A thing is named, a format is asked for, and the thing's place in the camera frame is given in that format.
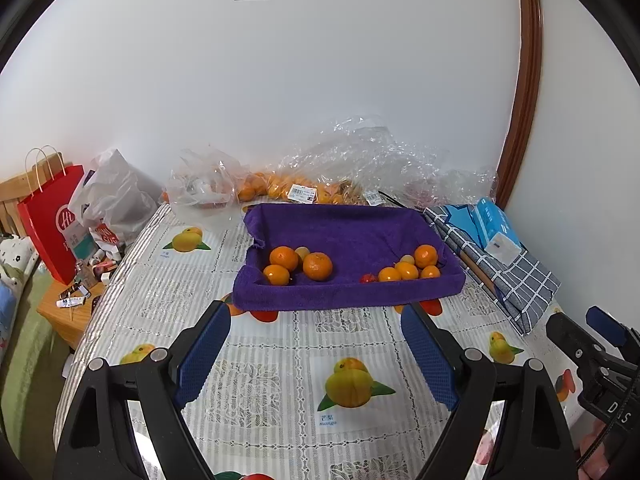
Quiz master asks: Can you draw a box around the small white red-print bag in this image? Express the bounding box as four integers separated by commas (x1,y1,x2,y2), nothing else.
90,221,124,262

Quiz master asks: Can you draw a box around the purple towel covered tray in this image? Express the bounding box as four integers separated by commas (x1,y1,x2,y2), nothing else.
232,203,467,312

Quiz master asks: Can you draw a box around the blue tissue pack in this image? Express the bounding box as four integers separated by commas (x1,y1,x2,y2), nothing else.
470,197,526,266

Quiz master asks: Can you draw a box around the red paper shopping bag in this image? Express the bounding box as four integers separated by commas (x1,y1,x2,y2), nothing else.
17,146,86,285

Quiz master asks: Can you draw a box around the green blanket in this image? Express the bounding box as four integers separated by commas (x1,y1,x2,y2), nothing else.
0,265,76,458

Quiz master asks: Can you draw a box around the white plastic bag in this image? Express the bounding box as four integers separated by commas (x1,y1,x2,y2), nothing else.
67,149,162,256

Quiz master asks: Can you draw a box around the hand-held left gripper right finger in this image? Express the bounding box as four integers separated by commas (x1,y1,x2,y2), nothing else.
400,302,581,480

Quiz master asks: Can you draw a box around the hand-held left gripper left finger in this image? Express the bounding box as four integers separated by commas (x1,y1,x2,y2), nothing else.
52,300,233,480

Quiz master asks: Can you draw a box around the grey plaid fabric box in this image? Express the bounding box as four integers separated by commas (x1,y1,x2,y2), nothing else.
424,204,561,335

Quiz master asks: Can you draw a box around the clear crumpled plastic bag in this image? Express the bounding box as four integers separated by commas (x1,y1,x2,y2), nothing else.
277,116,501,211

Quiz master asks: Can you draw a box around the brown wooden door frame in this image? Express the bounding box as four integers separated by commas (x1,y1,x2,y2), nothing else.
497,0,544,207

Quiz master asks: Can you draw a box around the black cable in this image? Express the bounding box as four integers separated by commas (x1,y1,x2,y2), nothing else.
575,412,623,468

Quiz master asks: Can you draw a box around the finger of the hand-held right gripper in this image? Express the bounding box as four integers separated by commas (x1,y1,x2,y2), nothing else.
545,312,608,367
586,306,640,350

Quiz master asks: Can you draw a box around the group of small cosmetic bottles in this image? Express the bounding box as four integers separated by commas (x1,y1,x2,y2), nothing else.
75,252,118,296

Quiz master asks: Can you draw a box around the wooden headboard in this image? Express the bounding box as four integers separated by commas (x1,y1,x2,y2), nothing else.
0,169,40,241

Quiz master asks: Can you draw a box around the light blue cloth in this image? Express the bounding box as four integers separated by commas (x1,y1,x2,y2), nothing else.
0,280,19,322

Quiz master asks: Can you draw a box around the white spotted pillow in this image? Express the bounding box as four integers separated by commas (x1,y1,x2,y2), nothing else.
0,236,42,282

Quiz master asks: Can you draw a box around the wooden nightstand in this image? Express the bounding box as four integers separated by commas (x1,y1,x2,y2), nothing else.
37,259,118,352

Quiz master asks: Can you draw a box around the plastic bag of mandarins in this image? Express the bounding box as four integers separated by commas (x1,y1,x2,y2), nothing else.
237,170,351,206

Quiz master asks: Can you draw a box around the person's right hand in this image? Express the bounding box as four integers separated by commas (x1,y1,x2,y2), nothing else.
577,419,640,480

